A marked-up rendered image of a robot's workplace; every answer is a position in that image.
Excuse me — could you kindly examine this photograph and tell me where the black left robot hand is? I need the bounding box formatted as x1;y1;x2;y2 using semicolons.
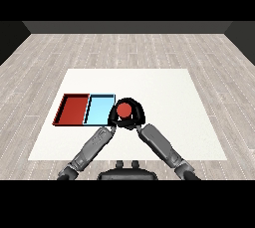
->
107;97;128;130

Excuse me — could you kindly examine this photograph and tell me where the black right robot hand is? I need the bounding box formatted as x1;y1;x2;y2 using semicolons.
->
125;97;147;130

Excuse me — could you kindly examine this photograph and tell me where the red can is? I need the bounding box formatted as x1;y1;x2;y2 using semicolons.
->
116;102;133;120

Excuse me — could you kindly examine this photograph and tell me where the light blue shallow open box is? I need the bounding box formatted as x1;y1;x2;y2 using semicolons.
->
82;93;117;126

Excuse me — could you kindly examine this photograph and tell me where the red shallow open box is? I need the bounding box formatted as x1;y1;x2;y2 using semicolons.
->
52;93;91;127

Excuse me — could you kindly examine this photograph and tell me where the dark grey robot body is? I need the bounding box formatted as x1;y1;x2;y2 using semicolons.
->
97;160;159;181

